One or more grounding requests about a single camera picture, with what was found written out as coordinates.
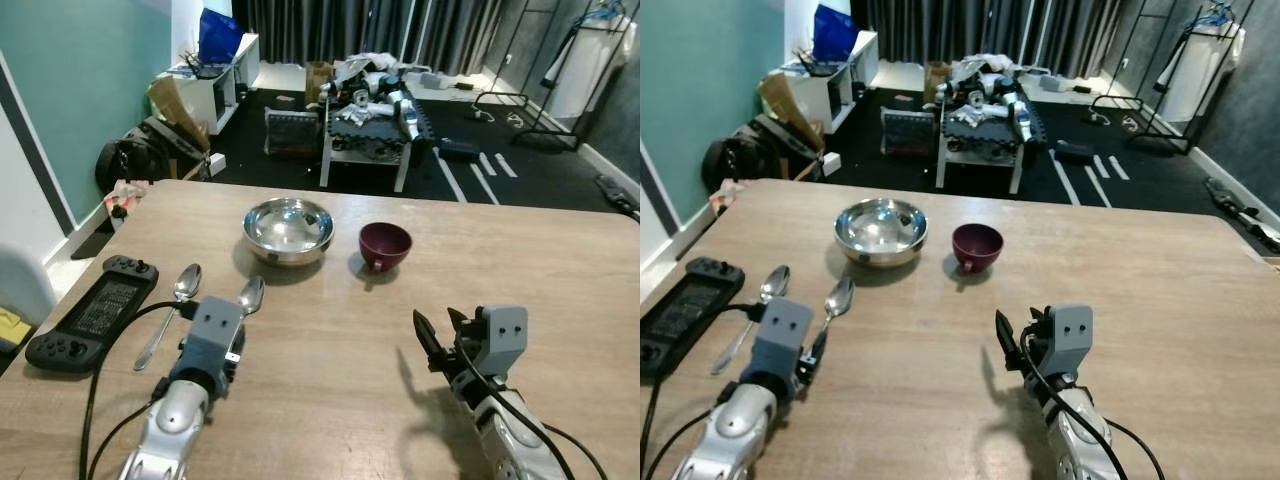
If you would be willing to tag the blue bag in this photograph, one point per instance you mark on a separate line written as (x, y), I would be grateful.
(834, 32)
(218, 36)

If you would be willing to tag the white shelf unit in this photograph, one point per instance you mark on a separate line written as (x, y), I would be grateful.
(842, 85)
(220, 88)

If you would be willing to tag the black bag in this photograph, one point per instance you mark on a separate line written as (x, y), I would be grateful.
(742, 160)
(135, 158)

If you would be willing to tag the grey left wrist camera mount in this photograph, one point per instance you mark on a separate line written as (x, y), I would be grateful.
(778, 330)
(213, 328)

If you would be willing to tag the dark grey curtains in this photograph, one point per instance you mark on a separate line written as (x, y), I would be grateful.
(980, 28)
(350, 30)

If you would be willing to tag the brown cardboard piece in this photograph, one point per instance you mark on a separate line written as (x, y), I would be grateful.
(792, 104)
(178, 108)

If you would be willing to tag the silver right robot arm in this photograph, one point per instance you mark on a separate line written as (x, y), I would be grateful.
(1078, 440)
(505, 432)

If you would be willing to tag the flat black box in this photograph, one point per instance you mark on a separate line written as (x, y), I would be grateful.
(1074, 152)
(460, 150)

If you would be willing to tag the long black floor object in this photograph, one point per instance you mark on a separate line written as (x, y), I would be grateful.
(618, 194)
(1240, 210)

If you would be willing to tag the maroon cup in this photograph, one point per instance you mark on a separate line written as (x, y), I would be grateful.
(385, 246)
(977, 247)

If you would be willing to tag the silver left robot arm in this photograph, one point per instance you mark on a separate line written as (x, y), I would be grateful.
(168, 428)
(722, 430)

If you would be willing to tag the black clothes rack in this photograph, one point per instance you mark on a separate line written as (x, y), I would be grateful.
(560, 100)
(1170, 100)

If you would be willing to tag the pile of grey robot parts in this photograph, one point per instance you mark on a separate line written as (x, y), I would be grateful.
(375, 95)
(990, 95)

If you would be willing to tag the small white box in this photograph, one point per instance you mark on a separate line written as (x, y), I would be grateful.
(216, 164)
(830, 164)

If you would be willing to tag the silver metal spoon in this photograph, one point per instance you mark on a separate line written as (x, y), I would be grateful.
(184, 284)
(251, 294)
(772, 286)
(840, 296)

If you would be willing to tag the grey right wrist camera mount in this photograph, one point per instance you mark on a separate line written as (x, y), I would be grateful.
(1072, 335)
(503, 335)

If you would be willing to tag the stainless steel bowl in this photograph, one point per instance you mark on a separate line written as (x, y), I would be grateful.
(288, 230)
(881, 230)

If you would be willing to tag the white hanging garment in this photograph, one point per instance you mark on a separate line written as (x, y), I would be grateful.
(585, 70)
(1200, 70)

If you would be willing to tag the yellow object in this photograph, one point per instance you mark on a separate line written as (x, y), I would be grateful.
(12, 328)

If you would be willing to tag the red and white packet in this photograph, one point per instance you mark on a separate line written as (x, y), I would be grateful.
(122, 200)
(722, 198)

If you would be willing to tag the white rounded chair back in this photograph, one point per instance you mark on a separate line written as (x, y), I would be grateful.
(22, 285)

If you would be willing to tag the low white table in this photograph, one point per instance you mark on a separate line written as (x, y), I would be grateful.
(985, 152)
(365, 150)

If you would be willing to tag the black crate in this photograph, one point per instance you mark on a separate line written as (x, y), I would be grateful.
(908, 132)
(292, 132)

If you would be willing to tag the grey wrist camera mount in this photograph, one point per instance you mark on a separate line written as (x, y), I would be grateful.
(778, 330)
(503, 335)
(213, 328)
(1072, 335)

